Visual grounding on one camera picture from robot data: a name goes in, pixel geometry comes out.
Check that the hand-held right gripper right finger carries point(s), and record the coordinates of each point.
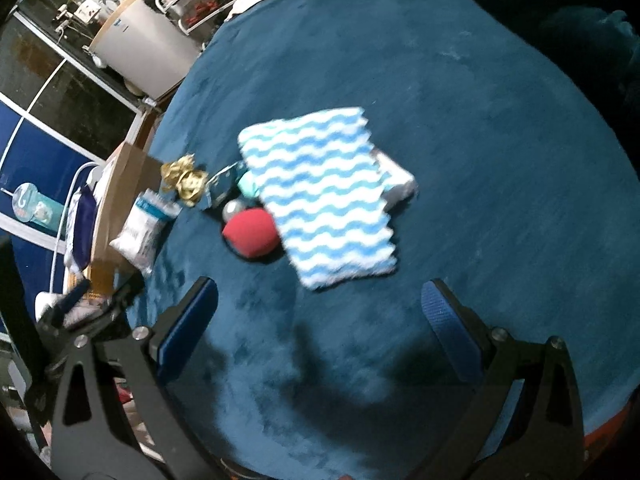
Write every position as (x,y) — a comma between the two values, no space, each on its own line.
(445,320)

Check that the white crinkled wipes packet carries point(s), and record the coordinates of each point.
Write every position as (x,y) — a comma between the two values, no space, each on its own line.
(142,230)

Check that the gold ribbon bundle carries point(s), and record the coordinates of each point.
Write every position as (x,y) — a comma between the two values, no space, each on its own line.
(186,182)

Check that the teal face mask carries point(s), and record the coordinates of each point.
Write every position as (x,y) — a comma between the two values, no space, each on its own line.
(247,185)

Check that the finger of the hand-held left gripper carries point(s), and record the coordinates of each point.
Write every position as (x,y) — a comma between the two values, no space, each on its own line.
(117,300)
(77,291)

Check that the grey cloth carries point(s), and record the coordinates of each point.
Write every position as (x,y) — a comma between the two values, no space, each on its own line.
(400,180)

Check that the blue white wavy striped cloth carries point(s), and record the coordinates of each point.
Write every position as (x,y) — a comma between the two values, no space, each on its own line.
(320,185)

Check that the brown cardboard box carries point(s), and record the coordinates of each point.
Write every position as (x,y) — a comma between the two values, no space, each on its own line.
(120,195)

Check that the white tub with wooden lid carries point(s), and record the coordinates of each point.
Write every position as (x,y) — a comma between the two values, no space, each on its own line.
(145,45)

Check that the white cluttered shelf rack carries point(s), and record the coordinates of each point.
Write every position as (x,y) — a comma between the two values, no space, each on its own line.
(200,5)

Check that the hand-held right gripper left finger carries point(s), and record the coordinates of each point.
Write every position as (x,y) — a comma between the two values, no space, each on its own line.
(192,310)

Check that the dark blue small packet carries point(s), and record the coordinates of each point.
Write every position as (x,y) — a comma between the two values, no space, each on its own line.
(220,187)

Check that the dark teal duvet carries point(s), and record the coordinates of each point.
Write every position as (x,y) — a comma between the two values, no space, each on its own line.
(550,0)

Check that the dark blue plush blanket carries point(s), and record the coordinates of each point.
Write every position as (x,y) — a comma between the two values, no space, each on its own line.
(475,110)

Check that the clear tumbler with straw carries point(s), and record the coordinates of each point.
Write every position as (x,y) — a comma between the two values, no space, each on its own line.
(32,207)

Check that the white framed glass door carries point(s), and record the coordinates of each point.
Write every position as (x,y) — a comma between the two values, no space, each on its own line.
(30,105)

